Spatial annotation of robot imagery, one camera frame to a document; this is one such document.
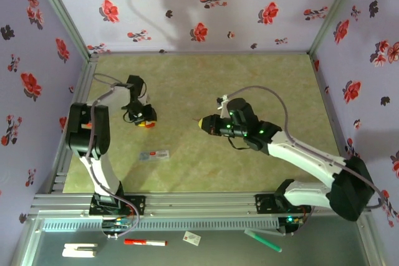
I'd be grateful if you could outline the green controller circuit board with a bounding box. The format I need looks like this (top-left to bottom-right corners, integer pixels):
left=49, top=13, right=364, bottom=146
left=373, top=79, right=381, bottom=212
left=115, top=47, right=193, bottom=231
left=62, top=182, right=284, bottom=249
left=102, top=216, right=132, bottom=231

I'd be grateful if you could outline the small white printed card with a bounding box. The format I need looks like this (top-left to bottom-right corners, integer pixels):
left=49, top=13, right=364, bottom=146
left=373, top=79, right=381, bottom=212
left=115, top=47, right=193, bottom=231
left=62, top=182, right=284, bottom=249
left=183, top=230, right=202, bottom=245

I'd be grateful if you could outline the black controller box green light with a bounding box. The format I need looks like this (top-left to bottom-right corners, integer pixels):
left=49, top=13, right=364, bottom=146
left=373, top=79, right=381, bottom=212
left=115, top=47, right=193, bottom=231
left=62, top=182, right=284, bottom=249
left=278, top=214, right=305, bottom=236

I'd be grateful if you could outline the red white marker pen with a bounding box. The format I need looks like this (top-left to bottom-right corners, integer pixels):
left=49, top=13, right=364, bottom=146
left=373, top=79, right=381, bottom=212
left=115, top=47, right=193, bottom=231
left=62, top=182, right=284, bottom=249
left=123, top=238, right=168, bottom=247

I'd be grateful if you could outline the green marker pen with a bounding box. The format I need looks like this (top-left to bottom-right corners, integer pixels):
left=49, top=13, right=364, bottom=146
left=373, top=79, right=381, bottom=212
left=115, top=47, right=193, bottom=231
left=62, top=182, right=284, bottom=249
left=244, top=229, right=283, bottom=253

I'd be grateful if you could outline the white plastic block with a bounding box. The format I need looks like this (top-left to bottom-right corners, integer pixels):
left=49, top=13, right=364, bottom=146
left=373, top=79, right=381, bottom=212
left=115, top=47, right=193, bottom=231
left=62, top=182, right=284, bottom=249
left=62, top=242, right=99, bottom=259

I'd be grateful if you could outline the aluminium side rail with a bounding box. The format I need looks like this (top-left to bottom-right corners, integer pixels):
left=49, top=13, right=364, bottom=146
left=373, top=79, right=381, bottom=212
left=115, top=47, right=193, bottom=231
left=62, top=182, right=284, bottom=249
left=310, top=52, right=367, bottom=192
left=48, top=55, right=99, bottom=195

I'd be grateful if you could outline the thin aluminium back rail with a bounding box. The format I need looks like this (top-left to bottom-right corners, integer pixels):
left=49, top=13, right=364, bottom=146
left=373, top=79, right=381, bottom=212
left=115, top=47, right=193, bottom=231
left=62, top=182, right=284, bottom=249
left=90, top=50, right=312, bottom=56

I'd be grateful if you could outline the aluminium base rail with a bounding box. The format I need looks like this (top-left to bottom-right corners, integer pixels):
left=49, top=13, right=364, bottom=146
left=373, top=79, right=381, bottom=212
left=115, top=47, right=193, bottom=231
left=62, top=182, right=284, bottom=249
left=29, top=189, right=373, bottom=219

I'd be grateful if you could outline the slotted grey cable duct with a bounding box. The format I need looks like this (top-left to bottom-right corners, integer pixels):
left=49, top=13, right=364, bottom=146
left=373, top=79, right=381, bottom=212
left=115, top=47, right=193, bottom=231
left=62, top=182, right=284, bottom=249
left=42, top=217, right=280, bottom=232

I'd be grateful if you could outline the aluminium corner post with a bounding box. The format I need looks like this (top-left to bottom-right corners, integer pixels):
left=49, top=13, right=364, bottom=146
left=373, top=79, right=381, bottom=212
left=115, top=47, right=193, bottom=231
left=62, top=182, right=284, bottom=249
left=307, top=0, right=367, bottom=60
left=28, top=0, right=99, bottom=61

